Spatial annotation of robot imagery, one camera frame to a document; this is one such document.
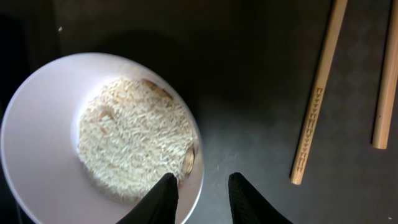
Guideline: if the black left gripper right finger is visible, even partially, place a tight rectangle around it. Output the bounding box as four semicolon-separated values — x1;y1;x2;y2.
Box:
228;172;292;224

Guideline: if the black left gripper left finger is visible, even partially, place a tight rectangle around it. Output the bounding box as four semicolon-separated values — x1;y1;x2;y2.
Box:
117;173;178;224

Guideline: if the white rice bowl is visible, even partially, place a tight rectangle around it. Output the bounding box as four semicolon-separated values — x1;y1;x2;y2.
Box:
0;52;205;224

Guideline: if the dark brown tray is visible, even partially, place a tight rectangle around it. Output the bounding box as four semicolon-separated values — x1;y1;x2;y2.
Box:
1;1;397;223

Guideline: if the right wooden chopstick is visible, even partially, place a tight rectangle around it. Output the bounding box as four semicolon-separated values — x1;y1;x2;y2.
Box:
373;0;397;149

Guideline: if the wooden chopstick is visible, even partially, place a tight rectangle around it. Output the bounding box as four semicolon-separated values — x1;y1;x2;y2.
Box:
373;0;397;149
290;0;348;185

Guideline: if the left wooden chopstick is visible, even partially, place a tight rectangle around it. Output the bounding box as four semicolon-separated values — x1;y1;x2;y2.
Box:
290;0;348;185

